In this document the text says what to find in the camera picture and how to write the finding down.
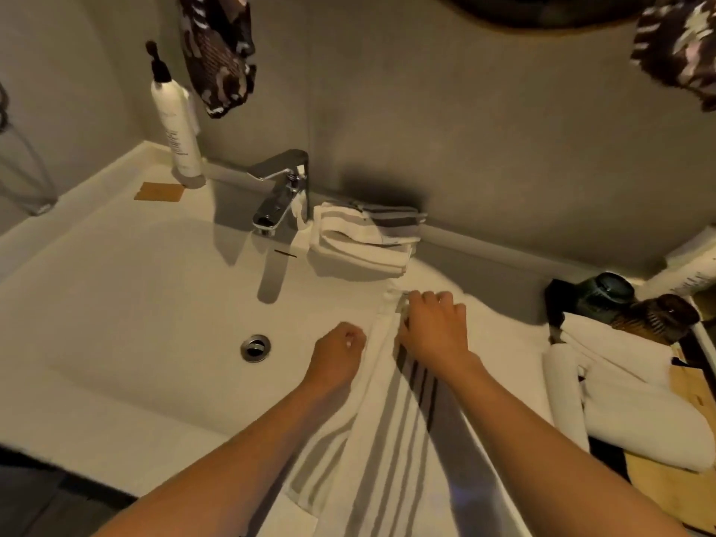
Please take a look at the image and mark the person's right forearm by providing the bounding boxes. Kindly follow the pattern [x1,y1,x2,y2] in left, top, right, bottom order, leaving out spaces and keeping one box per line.
[447,357,692,537]

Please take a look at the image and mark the chrome sink drain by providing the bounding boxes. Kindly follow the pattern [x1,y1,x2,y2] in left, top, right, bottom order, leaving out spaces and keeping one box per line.
[240,333,273,364]

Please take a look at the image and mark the long kraft paper packet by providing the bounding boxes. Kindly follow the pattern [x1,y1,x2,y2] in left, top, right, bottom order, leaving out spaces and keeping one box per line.
[668,362,716,433]

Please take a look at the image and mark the amber ribbed glass cup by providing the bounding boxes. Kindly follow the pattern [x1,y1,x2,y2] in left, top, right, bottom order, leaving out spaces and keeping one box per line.
[611,293,702,346]

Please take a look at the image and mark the person's left forearm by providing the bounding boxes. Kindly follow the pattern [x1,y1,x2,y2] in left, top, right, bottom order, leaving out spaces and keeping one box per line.
[92,380,351,537]

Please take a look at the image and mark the chrome faucet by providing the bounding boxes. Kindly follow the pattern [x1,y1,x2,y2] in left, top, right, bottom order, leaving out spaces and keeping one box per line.
[247,149,311,236]

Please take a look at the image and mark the black tray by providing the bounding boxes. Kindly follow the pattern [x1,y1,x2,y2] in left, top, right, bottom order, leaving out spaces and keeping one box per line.
[544,277,716,536]

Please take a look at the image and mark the blue glass cup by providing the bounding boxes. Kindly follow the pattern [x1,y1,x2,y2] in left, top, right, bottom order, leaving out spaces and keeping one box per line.
[574,271,636,324]

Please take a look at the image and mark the small plain white towel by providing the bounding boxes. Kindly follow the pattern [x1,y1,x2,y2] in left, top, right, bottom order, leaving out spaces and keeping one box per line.
[541,343,716,474]

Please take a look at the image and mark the large striped white towel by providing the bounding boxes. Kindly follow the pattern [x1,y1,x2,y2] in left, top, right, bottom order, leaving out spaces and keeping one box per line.
[282,284,533,537]

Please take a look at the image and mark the dark patterned hanging garment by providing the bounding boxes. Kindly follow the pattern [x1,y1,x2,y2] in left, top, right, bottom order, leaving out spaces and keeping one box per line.
[177,0,716,120]

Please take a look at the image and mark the square kraft paper packet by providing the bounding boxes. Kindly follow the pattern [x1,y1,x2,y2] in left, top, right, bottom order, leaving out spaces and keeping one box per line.
[624,451,716,533]

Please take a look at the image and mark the person's right hand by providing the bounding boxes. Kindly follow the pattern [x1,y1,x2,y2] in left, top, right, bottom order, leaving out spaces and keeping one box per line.
[395,289,483,382]

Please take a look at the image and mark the striped white hand towel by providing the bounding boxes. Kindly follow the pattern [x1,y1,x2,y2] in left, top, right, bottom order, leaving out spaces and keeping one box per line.
[308,201,428,278]

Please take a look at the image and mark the white pump bottle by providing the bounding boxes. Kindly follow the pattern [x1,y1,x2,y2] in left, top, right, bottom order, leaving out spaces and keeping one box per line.
[637,224,716,301]
[145,40,207,189]

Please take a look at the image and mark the round dark wall mirror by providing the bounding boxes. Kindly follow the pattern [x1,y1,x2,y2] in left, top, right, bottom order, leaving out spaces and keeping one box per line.
[432,0,651,32]

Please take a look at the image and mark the small tan soap packet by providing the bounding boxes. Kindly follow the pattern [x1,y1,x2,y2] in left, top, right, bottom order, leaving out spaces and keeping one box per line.
[134,181,186,203]

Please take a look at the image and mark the person's left hand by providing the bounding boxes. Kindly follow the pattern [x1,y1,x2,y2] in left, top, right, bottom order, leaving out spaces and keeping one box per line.
[301,321,368,399]

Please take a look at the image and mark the small striped white towel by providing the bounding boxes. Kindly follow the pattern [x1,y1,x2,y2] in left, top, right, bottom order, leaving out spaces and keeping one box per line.
[559,313,676,388]

